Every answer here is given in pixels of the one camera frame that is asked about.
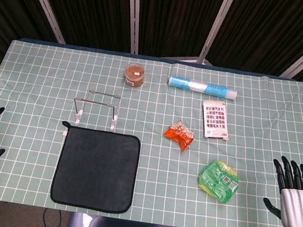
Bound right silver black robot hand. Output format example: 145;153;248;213
258;154;303;227

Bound blue towel with black trim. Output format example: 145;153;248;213
49;120;143;215

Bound green snack packet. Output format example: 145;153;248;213
194;157;243;205

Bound white box with picture grid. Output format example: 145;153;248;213
197;98;235;142

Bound orange snack packet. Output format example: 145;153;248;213
161;117;198;154

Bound green checked tablecloth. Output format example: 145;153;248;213
0;36;303;227

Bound blue white plastic film roll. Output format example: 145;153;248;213
166;75;240;102

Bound clear jar of rubber bands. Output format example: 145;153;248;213
122;61;148;89

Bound black floor cable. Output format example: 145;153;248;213
41;208;65;227

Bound metal wire rack white feet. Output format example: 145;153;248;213
70;88;123;133

